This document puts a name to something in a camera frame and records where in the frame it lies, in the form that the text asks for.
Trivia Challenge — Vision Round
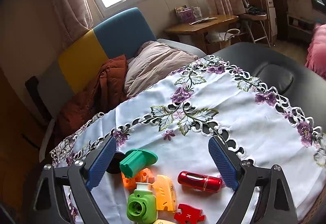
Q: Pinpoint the orange cheese block toy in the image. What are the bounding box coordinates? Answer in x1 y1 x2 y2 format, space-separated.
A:
121 168 155 190

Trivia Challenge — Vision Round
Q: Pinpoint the folding stool with clutter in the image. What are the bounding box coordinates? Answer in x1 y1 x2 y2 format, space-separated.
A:
239 6 271 47

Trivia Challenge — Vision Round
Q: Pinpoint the red puzzle piece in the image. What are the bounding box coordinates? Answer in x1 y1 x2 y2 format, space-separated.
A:
174 204 206 224

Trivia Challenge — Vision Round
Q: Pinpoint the green ribbed plastic toy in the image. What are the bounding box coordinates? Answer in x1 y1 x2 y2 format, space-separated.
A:
119 149 159 178

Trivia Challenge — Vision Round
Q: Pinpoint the mauve pillow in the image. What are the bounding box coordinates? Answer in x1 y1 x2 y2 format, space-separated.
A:
124 41 198 99

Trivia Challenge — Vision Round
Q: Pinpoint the rust orange quilted jacket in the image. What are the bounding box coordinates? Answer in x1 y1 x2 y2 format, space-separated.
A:
56 54 128 137

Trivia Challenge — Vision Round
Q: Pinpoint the green toy camera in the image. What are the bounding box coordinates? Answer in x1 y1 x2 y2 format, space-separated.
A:
127 183 158 224

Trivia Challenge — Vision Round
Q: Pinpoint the light orange plastic toy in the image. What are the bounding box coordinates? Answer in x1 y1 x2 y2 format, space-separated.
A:
152 174 177 212

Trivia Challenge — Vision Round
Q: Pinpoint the yellow egg-shaped toy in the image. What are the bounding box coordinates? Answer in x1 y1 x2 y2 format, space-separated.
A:
153 219 176 224

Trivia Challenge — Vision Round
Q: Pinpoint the white floral embroidered tablecloth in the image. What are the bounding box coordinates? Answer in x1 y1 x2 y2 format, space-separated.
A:
51 55 325 223

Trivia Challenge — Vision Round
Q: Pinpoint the black massage table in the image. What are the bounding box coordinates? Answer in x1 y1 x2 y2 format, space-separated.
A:
214 43 326 130

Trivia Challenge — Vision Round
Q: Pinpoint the purple box on desk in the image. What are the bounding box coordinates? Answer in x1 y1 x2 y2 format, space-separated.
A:
175 5 202 23

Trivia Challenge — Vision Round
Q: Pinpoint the colourful upholstered headboard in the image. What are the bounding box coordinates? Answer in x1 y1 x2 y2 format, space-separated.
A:
25 7 156 121

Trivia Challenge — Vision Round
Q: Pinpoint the red metallic cylinder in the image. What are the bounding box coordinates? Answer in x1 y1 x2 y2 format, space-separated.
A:
177 171 223 193

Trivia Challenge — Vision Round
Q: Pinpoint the white basket under desk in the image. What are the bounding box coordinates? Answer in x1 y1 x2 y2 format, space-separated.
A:
206 29 240 49

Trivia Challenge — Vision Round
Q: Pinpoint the wooden side desk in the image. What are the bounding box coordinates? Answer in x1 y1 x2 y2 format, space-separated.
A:
164 15 239 55

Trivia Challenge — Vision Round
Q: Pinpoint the pink bedding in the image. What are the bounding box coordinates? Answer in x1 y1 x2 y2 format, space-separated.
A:
305 23 326 79

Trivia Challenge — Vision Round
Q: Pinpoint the black cylinder clear cap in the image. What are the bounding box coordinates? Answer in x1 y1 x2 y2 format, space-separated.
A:
106 152 126 174

